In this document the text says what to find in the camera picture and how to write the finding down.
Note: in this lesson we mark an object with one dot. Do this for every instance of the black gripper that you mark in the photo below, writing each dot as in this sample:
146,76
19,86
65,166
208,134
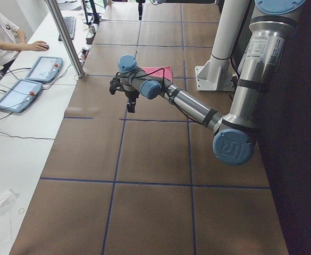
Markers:
131,95
139,6

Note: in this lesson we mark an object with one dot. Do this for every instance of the pink towel white trim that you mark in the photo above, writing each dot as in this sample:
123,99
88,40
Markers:
160,72

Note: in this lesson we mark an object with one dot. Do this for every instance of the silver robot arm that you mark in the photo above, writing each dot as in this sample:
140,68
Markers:
154,2
246,53

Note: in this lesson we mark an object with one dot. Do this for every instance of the person's right hand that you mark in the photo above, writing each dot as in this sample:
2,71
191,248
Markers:
36,46

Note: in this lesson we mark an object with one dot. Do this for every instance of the small steel cup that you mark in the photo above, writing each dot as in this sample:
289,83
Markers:
91,29

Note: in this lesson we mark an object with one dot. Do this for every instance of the black keyboard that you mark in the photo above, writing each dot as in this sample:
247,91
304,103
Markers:
70,23

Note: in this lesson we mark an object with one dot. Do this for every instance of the far blue teach pendant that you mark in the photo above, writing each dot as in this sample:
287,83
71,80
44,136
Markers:
45,69

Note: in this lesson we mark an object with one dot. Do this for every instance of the blue teach pendant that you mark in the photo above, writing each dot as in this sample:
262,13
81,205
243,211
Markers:
45,69
20,95

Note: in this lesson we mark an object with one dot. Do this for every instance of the near blue teach pendant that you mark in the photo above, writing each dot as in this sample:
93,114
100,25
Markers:
20,95

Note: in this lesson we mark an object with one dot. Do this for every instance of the person in white shirt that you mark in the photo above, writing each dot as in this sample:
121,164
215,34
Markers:
12,42

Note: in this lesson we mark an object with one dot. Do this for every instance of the crumpled white tissue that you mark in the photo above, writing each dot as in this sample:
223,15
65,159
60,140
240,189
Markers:
8,197

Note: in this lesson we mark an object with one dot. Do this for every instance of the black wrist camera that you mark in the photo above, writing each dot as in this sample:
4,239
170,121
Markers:
115,85

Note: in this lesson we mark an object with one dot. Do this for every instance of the aluminium frame post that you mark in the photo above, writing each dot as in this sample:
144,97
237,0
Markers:
66,39

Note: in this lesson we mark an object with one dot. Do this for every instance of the white mounting post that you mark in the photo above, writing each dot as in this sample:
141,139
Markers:
216,74

